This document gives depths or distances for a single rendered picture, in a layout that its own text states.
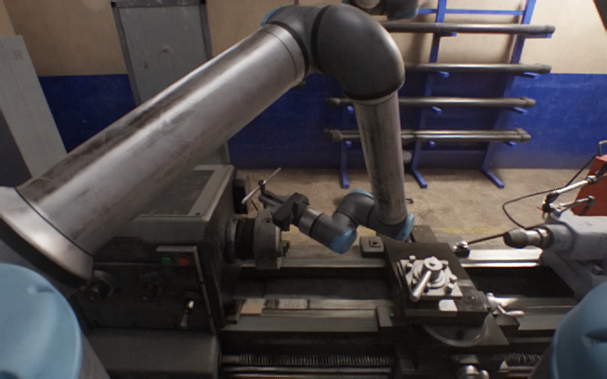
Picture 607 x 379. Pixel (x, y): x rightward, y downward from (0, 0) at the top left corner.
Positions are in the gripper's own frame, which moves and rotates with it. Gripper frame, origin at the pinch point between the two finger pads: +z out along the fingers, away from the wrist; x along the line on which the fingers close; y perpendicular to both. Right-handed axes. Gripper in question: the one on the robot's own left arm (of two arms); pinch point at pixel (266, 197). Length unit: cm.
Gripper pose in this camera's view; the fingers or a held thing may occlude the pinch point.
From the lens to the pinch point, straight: 108.6
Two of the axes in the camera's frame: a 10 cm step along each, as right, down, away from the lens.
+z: -8.0, -4.0, 4.4
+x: 5.9, -6.0, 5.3
